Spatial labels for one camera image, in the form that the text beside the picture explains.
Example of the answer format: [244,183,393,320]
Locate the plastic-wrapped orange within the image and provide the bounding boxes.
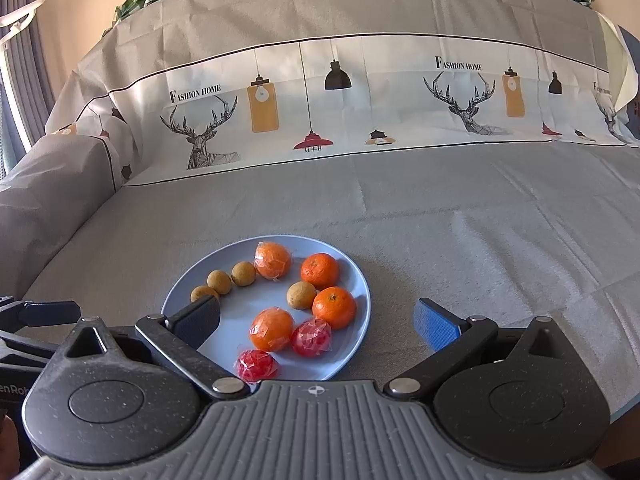
[254,240,292,281]
[248,307,295,352]

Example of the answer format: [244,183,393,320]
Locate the light blue plate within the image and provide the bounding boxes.
[162,235,371,382]

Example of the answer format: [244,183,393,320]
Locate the brown longan far left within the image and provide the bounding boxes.
[190,285,219,302]

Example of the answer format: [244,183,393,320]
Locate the brown longan left middle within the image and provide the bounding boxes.
[206,270,232,296]

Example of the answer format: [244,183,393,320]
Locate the red wrapped fruit front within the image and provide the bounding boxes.
[235,350,280,384]

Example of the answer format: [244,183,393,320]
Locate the red wrapped fruit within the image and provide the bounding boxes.
[291,318,332,358]
[235,350,280,384]

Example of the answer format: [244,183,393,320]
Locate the unwrapped orange near front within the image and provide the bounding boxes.
[311,286,357,330]

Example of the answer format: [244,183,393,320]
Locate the unwrapped orange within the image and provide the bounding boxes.
[299,252,340,290]
[311,286,357,330]

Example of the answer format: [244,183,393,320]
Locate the brown longan beside oranges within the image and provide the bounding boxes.
[286,281,317,310]

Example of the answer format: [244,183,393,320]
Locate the red wrapped fruit right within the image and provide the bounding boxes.
[291,318,332,358]

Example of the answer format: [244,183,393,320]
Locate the unwrapped orange at back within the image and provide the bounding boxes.
[299,252,340,290]

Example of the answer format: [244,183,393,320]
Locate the grey printed sofa cover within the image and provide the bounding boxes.
[1,0,639,412]

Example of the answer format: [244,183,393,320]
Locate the grey curtain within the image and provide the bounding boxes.
[1,0,53,176]

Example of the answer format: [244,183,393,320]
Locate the white stand frame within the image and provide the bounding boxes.
[1,0,48,153]

